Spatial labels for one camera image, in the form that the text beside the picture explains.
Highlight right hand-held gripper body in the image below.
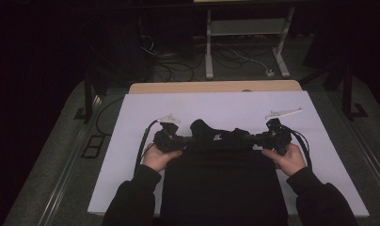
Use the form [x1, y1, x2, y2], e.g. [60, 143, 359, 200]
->
[253, 107, 304, 156]

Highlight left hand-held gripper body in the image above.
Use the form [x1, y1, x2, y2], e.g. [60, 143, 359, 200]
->
[152, 113, 187, 153]

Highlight black tank top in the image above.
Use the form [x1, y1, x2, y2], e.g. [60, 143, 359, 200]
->
[159, 118, 290, 226]

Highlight person's left hand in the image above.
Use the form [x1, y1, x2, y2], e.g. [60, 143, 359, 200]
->
[142, 143, 183, 173]

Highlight person's right hand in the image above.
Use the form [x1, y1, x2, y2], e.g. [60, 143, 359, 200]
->
[261, 143, 307, 177]

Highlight white board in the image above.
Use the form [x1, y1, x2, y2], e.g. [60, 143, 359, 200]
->
[87, 90, 370, 218]

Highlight black metal stand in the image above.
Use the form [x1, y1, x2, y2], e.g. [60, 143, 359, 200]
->
[322, 61, 369, 121]
[74, 71, 102, 121]

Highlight left hand-held gripper black cable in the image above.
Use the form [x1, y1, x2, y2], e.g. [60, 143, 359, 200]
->
[134, 119, 161, 175]

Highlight hand-held gripper black cable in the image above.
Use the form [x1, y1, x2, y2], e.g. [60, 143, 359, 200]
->
[134, 119, 161, 175]
[285, 125, 313, 170]

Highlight right hand-held gripper black cable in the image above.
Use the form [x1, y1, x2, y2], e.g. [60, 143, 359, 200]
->
[285, 125, 313, 170]

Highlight thin black floor cable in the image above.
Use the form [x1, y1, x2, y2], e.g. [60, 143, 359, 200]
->
[95, 96, 126, 137]

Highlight black floor cables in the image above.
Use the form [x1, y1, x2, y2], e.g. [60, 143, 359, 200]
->
[140, 33, 205, 83]

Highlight black floor socket frame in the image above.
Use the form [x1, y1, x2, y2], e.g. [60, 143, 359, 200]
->
[81, 135, 105, 159]

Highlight white cable with plug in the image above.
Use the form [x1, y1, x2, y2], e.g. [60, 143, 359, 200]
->
[229, 47, 276, 78]

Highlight white metal desk frame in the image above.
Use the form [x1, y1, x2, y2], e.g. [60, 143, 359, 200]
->
[204, 6, 296, 80]

